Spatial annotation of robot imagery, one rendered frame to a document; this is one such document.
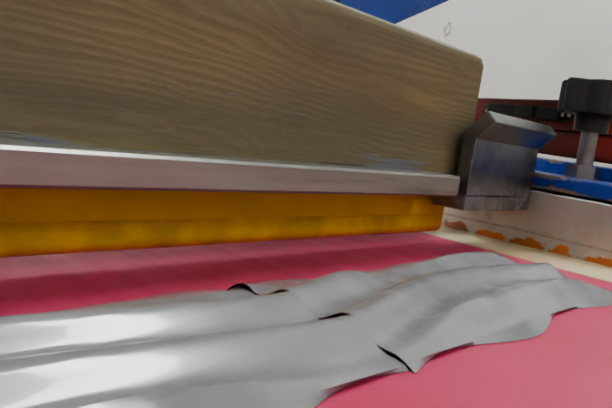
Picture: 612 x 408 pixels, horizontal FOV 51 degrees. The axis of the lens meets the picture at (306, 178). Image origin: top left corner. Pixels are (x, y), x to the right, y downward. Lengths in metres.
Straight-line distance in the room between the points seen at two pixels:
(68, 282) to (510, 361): 0.13
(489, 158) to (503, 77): 2.02
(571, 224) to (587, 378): 0.23
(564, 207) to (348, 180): 0.19
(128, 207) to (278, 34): 0.08
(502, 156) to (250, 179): 0.19
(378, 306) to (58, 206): 0.10
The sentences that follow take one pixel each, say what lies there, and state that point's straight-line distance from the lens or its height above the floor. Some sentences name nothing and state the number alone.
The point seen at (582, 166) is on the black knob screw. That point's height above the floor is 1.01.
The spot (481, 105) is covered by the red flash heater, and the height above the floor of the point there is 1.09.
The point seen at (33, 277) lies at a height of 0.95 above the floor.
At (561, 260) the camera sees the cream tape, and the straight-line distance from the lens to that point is 0.39.
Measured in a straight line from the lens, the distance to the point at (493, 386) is 0.17.
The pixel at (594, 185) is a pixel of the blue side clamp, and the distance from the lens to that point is 0.41.
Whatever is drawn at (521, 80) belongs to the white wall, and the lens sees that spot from 2.35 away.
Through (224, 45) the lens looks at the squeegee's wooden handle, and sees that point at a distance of 0.22.
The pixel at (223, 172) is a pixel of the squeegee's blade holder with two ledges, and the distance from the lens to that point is 0.21.
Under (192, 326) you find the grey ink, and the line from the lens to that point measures 0.16.
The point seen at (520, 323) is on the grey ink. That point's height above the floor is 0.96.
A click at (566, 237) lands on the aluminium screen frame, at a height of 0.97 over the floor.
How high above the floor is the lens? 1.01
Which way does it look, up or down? 5 degrees down
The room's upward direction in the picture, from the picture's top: 8 degrees clockwise
